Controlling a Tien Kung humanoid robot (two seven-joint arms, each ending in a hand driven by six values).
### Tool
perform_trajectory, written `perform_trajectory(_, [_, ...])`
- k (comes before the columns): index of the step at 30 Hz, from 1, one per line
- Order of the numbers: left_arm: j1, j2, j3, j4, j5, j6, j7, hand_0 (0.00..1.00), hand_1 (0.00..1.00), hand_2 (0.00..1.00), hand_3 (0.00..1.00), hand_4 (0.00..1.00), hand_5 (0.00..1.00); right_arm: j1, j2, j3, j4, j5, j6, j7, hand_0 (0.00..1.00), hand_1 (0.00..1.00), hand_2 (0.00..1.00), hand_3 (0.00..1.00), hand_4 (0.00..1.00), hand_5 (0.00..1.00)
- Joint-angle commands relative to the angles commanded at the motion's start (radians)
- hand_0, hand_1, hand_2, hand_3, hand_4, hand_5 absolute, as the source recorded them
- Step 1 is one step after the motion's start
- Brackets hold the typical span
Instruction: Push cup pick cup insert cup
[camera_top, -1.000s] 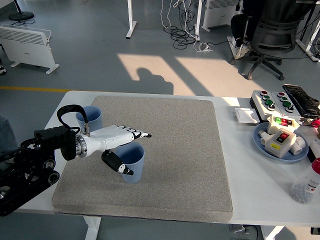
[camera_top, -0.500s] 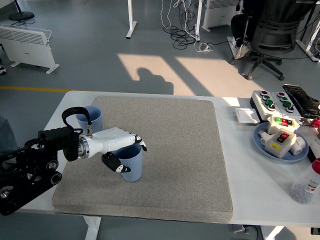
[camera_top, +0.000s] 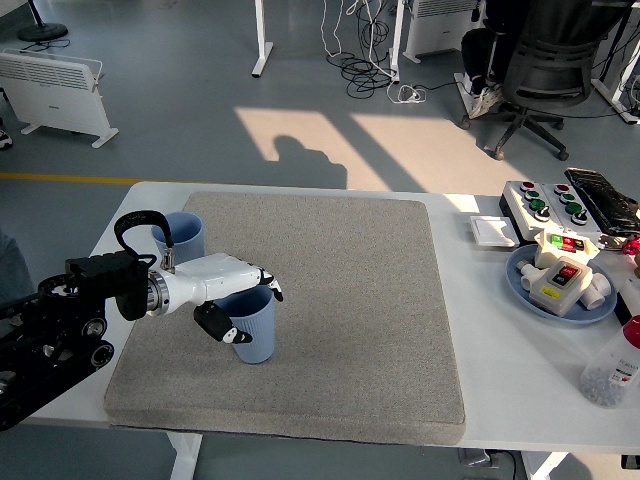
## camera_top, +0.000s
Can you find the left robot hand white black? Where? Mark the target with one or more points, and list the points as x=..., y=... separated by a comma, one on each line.
x=215, y=277

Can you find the blue ribbed plastic cup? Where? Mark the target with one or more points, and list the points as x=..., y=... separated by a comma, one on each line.
x=187, y=235
x=255, y=330

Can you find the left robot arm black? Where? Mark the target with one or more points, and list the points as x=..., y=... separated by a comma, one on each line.
x=100, y=272

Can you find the white push-button control box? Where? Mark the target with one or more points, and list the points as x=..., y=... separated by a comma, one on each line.
x=520, y=207
x=582, y=225

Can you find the grey-brown foam mat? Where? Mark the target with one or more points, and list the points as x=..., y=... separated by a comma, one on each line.
x=350, y=310

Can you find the white table leg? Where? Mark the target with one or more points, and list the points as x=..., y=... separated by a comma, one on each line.
x=542, y=467
x=184, y=457

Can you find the white desk leg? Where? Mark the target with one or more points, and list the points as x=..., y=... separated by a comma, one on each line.
x=396, y=40
x=261, y=40

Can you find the white panel heater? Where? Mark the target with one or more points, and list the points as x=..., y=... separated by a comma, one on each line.
x=435, y=35
x=55, y=95

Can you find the person's shoe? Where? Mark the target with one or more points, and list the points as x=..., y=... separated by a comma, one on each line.
x=4, y=138

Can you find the black fan stand base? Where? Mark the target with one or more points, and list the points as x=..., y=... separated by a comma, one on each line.
x=44, y=31

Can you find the blue round plate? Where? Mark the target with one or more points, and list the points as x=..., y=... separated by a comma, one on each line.
x=517, y=285

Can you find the white desk foot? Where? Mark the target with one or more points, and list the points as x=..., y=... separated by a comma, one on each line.
x=465, y=92

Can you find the white pipe fitting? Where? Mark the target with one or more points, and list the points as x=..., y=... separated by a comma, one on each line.
x=529, y=274
x=600, y=292

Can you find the grey box under table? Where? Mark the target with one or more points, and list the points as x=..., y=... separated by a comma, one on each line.
x=477, y=457

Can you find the white box green red switches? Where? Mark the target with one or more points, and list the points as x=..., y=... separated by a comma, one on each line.
x=547, y=255

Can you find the seated person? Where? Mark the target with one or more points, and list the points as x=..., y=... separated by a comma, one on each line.
x=480, y=50

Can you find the black wrapped flat object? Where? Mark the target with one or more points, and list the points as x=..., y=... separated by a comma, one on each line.
x=602, y=200

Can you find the black office chair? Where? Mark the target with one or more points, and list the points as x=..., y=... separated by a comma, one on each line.
x=550, y=65

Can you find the clear bottle red cap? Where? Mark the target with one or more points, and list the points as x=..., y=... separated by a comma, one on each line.
x=612, y=370

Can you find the red small object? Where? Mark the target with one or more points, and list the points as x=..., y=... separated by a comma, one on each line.
x=633, y=246

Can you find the white switch box red button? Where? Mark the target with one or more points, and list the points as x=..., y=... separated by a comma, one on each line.
x=560, y=295

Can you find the white desk frame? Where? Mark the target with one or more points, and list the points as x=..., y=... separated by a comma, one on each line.
x=612, y=95

